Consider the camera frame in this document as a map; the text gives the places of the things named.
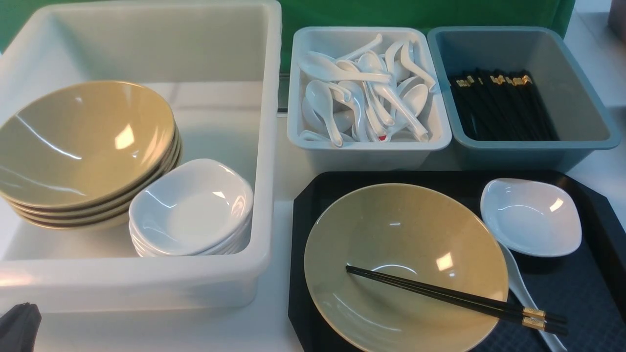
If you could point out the beige noodle bowl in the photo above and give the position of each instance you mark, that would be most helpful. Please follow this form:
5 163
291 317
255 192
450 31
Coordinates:
411 232

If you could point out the black chopstick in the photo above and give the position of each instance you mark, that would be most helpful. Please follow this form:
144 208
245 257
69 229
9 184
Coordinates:
494 303
534 323

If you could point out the white square sauce dish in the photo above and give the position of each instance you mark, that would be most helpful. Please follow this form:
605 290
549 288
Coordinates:
532 218

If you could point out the white ceramic soup spoon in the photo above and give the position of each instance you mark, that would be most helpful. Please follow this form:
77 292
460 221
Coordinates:
518 288

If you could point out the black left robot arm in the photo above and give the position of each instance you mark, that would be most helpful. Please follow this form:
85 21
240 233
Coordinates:
19 328

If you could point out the bottom stacked beige bowl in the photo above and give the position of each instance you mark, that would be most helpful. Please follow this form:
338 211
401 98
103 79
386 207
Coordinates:
103 216

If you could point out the top stacked beige bowl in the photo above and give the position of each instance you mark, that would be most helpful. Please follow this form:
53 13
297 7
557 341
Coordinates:
83 143

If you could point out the white spoon in bin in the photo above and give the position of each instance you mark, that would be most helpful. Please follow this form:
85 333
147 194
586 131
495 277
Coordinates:
318 95

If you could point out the white spoon bin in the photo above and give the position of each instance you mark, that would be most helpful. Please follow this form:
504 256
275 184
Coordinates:
387 104

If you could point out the top stacked white dish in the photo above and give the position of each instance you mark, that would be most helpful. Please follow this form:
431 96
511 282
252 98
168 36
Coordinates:
201 208

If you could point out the large white plastic tub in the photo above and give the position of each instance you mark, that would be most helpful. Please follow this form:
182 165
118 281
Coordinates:
217 63

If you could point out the bundle of black chopsticks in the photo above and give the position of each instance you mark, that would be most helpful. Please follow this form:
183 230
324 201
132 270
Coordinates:
501 106

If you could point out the blue-grey chopstick bin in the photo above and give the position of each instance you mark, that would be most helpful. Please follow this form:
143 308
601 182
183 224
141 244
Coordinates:
580 118

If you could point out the black plastic serving tray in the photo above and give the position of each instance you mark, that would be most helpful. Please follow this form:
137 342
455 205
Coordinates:
587 286

